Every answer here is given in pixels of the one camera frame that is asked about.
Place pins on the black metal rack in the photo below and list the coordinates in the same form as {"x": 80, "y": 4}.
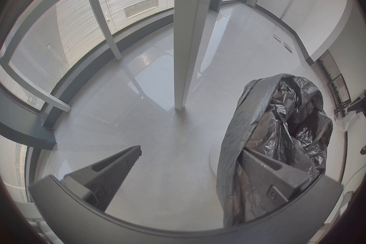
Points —
{"x": 338, "y": 88}

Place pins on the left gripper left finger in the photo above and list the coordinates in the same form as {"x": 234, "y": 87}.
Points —
{"x": 108, "y": 174}

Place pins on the black plastic bag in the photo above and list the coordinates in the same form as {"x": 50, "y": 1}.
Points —
{"x": 257, "y": 108}

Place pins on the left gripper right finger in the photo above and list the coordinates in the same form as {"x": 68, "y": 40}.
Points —
{"x": 268, "y": 180}

